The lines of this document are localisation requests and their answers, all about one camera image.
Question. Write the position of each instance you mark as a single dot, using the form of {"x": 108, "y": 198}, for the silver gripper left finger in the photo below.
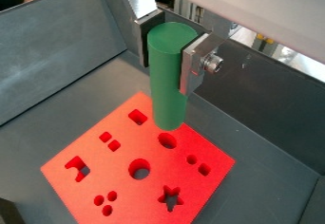
{"x": 146, "y": 16}

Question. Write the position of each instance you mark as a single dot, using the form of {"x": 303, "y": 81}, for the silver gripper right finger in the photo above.
{"x": 199, "y": 58}

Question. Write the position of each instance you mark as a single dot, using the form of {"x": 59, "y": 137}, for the green cylinder peg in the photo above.
{"x": 166, "y": 40}

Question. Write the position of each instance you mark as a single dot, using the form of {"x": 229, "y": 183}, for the grey metal bin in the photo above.
{"x": 69, "y": 69}

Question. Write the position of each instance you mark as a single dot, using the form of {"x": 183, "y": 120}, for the red shape-sorting board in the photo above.
{"x": 127, "y": 173}

